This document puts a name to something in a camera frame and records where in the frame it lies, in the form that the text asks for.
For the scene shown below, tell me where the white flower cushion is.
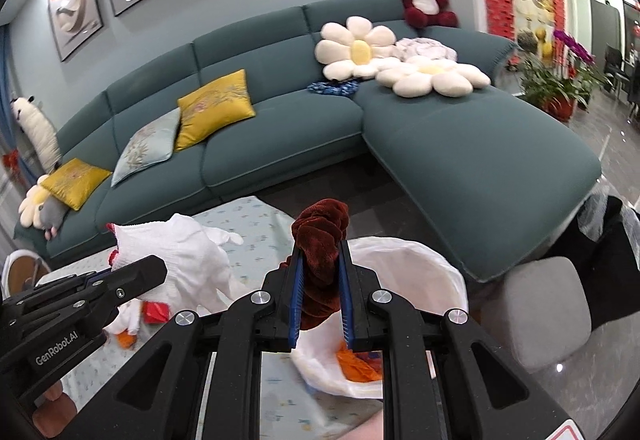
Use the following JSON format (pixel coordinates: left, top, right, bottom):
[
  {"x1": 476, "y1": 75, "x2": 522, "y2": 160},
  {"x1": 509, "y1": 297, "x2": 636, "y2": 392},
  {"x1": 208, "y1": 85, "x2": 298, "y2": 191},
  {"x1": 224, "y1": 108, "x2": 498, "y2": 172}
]
[
  {"x1": 376, "y1": 56, "x2": 492, "y2": 98},
  {"x1": 314, "y1": 16, "x2": 401, "y2": 82},
  {"x1": 18, "y1": 185, "x2": 51, "y2": 227}
]

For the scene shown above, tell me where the blue curtain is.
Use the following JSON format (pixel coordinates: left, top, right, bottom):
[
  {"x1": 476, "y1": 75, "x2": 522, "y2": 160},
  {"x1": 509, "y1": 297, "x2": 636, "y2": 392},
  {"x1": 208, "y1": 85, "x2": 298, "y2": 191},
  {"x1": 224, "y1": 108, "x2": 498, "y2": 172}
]
[{"x1": 0, "y1": 25, "x2": 21, "y2": 171}]

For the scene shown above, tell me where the red plant pot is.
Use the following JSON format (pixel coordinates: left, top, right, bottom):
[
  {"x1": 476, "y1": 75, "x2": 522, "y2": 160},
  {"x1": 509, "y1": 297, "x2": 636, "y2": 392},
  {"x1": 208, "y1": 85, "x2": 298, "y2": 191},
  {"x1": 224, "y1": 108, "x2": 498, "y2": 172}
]
[{"x1": 542, "y1": 95, "x2": 576, "y2": 123}]

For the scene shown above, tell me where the crumpled white blanket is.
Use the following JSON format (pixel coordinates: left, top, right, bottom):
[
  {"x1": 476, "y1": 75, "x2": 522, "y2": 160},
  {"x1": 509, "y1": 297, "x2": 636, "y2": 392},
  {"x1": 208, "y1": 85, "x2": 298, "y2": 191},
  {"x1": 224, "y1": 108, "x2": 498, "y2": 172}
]
[{"x1": 392, "y1": 37, "x2": 458, "y2": 66}]

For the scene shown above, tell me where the framed abstract painting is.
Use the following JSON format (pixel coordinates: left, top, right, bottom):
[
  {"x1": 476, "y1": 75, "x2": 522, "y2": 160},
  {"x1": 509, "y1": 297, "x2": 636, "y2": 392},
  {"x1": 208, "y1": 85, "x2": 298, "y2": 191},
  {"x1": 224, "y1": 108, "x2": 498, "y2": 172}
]
[{"x1": 47, "y1": 0, "x2": 106, "y2": 62}]

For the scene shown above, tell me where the dark red cloth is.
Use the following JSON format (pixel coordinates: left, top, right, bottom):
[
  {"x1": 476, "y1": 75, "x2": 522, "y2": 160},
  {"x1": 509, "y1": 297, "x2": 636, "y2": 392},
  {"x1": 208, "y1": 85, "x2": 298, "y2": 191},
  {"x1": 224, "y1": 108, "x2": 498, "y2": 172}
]
[{"x1": 291, "y1": 199, "x2": 351, "y2": 332}]

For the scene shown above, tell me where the red bow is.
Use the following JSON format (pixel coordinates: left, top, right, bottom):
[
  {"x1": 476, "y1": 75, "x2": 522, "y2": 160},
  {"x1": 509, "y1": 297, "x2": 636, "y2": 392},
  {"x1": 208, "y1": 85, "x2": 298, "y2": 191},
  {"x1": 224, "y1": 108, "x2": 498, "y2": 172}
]
[{"x1": 2, "y1": 150, "x2": 26, "y2": 181}]

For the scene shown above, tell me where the black bag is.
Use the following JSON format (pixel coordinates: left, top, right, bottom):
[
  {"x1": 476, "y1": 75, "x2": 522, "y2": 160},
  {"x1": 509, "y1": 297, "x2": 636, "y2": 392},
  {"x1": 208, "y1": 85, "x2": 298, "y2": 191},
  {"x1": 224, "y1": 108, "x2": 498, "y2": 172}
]
[{"x1": 542, "y1": 194, "x2": 640, "y2": 336}]

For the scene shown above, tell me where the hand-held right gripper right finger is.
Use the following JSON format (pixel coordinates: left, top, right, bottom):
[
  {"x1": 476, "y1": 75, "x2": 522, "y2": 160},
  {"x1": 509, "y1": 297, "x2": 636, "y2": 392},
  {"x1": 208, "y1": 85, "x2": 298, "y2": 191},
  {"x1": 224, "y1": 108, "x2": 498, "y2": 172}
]
[{"x1": 337, "y1": 240, "x2": 581, "y2": 440}]

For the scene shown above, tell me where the purple orchid plant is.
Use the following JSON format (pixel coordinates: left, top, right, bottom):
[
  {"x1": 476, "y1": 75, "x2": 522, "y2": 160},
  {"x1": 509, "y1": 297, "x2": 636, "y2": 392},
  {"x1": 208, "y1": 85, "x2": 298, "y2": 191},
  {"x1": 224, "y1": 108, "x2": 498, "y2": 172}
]
[{"x1": 520, "y1": 27, "x2": 608, "y2": 121}]

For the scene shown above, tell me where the pink towel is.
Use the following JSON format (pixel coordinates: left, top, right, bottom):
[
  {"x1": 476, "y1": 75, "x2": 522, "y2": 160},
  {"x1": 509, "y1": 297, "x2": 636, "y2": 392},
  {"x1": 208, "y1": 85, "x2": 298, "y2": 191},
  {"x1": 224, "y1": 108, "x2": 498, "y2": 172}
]
[{"x1": 345, "y1": 412, "x2": 386, "y2": 440}]

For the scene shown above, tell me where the orange packet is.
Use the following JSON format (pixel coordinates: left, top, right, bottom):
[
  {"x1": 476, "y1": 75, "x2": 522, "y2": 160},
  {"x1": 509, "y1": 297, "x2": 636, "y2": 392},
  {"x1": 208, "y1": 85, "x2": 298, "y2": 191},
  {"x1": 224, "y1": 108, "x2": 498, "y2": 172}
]
[{"x1": 336, "y1": 342, "x2": 383, "y2": 383}]

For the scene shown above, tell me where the teal sectional sofa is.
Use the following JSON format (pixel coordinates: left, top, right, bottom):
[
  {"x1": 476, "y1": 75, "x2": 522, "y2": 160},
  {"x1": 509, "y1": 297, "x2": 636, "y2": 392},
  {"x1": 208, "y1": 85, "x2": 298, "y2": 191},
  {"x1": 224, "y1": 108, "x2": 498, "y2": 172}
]
[{"x1": 12, "y1": 0, "x2": 603, "y2": 286}]

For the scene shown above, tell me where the grey stool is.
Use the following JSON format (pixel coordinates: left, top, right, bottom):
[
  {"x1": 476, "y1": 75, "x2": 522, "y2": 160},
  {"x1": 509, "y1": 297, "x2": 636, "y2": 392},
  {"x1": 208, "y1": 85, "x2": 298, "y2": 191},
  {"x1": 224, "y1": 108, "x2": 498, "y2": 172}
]
[{"x1": 480, "y1": 256, "x2": 593, "y2": 371}]

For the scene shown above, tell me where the round bin with white liner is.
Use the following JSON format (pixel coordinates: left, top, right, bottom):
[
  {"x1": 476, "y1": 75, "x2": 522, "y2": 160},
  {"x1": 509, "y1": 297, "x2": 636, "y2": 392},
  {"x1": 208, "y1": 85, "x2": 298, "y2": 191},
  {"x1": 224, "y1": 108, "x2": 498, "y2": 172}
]
[{"x1": 290, "y1": 235, "x2": 471, "y2": 401}]

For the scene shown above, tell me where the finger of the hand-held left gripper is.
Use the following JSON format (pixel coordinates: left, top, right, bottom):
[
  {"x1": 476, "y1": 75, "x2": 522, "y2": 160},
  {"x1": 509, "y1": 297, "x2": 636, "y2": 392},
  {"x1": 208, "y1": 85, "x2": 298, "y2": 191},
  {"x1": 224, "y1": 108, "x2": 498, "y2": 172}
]
[
  {"x1": 30, "y1": 270, "x2": 118, "y2": 295},
  {"x1": 94, "y1": 255, "x2": 169, "y2": 321}
]

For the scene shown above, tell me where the white plush toy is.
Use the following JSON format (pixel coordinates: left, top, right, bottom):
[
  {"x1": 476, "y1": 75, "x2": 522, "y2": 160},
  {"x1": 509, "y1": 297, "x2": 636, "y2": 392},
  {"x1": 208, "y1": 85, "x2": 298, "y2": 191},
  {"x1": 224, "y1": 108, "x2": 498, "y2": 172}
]
[{"x1": 102, "y1": 214, "x2": 246, "y2": 336}]

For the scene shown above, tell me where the floral printed tablecloth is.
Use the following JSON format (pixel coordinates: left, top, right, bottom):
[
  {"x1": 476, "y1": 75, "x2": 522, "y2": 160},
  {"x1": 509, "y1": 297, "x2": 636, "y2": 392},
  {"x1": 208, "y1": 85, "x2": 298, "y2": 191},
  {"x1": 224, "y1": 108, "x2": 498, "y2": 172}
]
[{"x1": 37, "y1": 195, "x2": 386, "y2": 440}]

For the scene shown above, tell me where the small yellow cushion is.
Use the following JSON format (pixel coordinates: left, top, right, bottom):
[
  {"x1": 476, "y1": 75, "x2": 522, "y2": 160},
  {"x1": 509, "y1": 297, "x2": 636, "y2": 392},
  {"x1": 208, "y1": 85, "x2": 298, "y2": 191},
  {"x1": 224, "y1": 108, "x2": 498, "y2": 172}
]
[{"x1": 39, "y1": 157, "x2": 113, "y2": 212}]

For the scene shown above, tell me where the red packet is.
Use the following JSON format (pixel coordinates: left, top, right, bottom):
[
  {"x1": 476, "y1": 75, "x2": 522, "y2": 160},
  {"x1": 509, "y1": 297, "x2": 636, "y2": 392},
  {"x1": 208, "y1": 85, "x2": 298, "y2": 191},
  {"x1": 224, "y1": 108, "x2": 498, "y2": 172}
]
[{"x1": 141, "y1": 301, "x2": 173, "y2": 325}]

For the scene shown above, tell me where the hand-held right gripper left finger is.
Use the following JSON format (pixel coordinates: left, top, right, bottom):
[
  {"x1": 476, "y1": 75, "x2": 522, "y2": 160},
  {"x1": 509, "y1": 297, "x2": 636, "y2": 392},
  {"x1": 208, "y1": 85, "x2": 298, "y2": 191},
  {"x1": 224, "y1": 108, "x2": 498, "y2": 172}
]
[{"x1": 62, "y1": 245, "x2": 307, "y2": 440}]

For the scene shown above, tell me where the black chair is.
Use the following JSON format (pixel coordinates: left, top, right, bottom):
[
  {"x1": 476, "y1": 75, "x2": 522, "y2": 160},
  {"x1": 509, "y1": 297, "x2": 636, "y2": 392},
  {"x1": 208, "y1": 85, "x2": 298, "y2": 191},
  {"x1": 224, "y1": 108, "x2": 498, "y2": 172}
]
[{"x1": 604, "y1": 45, "x2": 632, "y2": 97}]

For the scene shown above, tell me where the person's left hand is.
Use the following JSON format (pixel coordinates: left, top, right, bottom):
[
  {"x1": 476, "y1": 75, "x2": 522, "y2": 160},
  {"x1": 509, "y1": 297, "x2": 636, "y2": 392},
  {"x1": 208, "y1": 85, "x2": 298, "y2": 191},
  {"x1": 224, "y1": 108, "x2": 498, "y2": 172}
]
[{"x1": 31, "y1": 377, "x2": 78, "y2": 427}]

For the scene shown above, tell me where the white plush animal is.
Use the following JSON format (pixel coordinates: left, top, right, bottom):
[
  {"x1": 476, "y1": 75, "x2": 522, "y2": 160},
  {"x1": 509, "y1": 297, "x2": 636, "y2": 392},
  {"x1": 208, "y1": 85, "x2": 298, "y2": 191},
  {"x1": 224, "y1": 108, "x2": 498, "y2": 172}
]
[{"x1": 10, "y1": 95, "x2": 63, "y2": 173}]

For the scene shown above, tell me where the large yellow embroidered cushion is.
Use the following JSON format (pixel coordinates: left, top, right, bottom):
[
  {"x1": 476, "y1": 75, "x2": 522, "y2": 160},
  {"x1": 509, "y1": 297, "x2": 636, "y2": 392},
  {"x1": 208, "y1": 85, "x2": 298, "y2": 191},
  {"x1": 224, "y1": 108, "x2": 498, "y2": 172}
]
[{"x1": 175, "y1": 69, "x2": 256, "y2": 152}]

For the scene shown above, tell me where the light blue embroidered cushion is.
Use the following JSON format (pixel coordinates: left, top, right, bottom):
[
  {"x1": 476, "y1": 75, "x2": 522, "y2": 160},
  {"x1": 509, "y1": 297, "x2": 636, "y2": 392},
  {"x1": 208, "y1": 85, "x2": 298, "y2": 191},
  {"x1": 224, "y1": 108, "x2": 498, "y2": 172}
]
[{"x1": 110, "y1": 107, "x2": 182, "y2": 188}]

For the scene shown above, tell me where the grey plush toy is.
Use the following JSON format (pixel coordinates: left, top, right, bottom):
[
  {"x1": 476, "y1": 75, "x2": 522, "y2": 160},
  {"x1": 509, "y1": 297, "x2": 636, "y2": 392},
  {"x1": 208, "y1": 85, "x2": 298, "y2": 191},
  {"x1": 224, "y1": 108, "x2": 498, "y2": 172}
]
[{"x1": 37, "y1": 197, "x2": 68, "y2": 241}]

